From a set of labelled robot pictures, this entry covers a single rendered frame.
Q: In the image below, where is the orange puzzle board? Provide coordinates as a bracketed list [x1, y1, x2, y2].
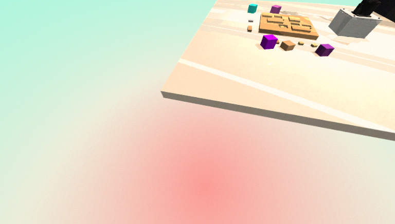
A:
[258, 12, 319, 40]

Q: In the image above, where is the teal cube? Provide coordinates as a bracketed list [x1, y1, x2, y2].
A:
[247, 4, 258, 14]

